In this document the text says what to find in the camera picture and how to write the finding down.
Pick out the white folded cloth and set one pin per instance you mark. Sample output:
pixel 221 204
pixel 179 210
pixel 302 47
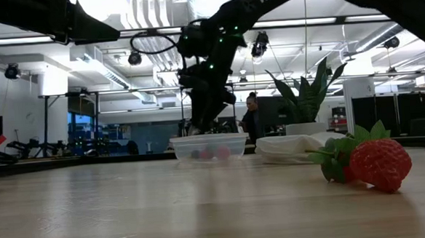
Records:
pixel 287 149

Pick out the clear plastic tupperware container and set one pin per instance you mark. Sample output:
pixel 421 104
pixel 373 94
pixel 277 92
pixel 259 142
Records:
pixel 236 147

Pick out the red toy strawberry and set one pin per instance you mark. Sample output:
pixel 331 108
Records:
pixel 206 155

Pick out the black background frame rig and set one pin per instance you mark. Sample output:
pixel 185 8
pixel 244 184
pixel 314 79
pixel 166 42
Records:
pixel 46 124

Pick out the black hanging ceiling lamp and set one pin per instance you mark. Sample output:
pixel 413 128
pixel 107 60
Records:
pixel 391 42
pixel 260 43
pixel 134 58
pixel 12 71

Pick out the black room partition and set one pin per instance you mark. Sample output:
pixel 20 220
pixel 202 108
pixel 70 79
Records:
pixel 387 115

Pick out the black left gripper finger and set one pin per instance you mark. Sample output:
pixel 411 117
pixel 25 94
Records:
pixel 87 31

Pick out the person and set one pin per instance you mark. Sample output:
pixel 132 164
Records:
pixel 252 124

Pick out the large leafy toy strawberry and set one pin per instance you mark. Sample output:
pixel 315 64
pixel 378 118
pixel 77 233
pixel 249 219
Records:
pixel 380 165

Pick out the pink red toy fruit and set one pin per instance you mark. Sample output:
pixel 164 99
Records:
pixel 223 152

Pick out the green plant in white pot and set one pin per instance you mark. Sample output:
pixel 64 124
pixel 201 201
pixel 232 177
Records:
pixel 308 106

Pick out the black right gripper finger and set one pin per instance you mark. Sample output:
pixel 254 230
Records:
pixel 205 115

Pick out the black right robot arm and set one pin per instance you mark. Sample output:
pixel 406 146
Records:
pixel 392 0

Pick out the black monitor screen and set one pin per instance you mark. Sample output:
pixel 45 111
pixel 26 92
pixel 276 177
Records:
pixel 270 112

